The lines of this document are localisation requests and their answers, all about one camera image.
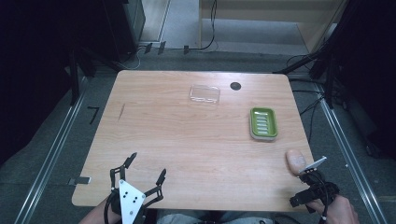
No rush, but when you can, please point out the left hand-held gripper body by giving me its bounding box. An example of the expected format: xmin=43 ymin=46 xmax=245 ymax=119
xmin=107 ymin=179 xmax=148 ymax=224

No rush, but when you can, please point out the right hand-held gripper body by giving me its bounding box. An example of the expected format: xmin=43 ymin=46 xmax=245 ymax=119
xmin=298 ymin=155 xmax=341 ymax=214

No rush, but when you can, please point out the beige soap bar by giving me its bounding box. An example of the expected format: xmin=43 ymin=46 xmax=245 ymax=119
xmin=285 ymin=148 xmax=308 ymax=177

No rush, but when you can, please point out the person's left hand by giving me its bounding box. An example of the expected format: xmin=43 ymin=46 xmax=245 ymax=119
xmin=100 ymin=199 xmax=123 ymax=224

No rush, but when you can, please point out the person's right hand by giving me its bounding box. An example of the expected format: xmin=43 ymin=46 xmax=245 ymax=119
xmin=305 ymin=194 xmax=361 ymax=224

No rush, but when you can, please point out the green soap dish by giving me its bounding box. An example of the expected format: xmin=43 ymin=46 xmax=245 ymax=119
xmin=248 ymin=106 xmax=278 ymax=143

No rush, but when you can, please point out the clear plastic lid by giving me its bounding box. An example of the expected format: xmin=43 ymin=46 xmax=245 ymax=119
xmin=189 ymin=84 xmax=221 ymax=105

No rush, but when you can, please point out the black tripod stand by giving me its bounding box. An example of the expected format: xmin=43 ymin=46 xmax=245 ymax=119
xmin=274 ymin=27 xmax=347 ymax=110

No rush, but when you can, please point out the dark cabinet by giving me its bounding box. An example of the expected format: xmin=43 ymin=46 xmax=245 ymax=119
xmin=102 ymin=0 xmax=147 ymax=63

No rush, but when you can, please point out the light wooden furniture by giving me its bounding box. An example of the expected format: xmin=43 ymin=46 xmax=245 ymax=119
xmin=198 ymin=0 xmax=348 ymax=54

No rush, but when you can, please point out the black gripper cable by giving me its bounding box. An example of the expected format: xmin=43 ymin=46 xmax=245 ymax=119
xmin=311 ymin=171 xmax=333 ymax=222
xmin=104 ymin=191 xmax=115 ymax=224

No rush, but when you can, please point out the metal table bracket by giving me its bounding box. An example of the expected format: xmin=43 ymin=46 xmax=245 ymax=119
xmin=67 ymin=175 xmax=92 ymax=187

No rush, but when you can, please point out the metal floor rail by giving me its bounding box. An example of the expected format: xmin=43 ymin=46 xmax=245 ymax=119
xmin=13 ymin=76 xmax=90 ymax=224
xmin=316 ymin=83 xmax=389 ymax=224

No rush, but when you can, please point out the black floor cable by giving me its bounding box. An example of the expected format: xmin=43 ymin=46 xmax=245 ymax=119
xmin=286 ymin=54 xmax=326 ymax=146

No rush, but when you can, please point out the white floor cable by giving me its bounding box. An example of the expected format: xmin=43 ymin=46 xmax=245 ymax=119
xmin=120 ymin=46 xmax=148 ymax=71

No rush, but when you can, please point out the black hanging cable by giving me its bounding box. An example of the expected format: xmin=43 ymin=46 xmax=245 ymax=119
xmin=188 ymin=0 xmax=219 ymax=51

